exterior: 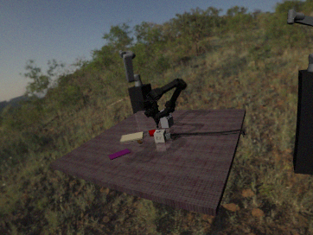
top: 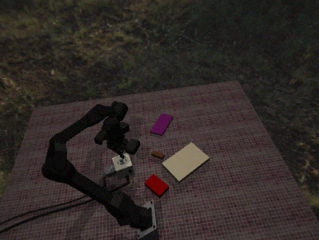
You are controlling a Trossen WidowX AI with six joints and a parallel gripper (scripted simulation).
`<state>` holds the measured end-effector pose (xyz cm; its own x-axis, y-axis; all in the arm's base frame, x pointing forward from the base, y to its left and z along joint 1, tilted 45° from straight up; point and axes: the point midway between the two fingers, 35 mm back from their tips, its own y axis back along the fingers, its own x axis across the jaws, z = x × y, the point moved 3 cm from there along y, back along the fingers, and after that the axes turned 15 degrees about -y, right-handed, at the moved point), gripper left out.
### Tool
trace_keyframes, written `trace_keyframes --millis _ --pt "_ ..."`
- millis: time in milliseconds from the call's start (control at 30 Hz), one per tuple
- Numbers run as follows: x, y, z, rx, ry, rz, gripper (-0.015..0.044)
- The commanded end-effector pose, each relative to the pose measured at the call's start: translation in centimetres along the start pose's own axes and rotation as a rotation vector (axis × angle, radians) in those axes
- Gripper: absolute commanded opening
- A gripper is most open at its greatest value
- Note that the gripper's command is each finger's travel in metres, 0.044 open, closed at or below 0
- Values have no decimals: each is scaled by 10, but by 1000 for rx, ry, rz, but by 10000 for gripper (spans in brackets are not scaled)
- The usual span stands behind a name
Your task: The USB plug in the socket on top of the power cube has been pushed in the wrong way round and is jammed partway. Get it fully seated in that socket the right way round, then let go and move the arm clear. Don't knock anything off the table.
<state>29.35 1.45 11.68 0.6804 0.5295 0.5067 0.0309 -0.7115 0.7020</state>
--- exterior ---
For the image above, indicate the beige flat rectangular slab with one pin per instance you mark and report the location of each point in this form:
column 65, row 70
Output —
column 131, row 137

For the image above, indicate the purple flat rectangular slab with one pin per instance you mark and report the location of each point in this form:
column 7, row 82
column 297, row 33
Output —
column 118, row 154

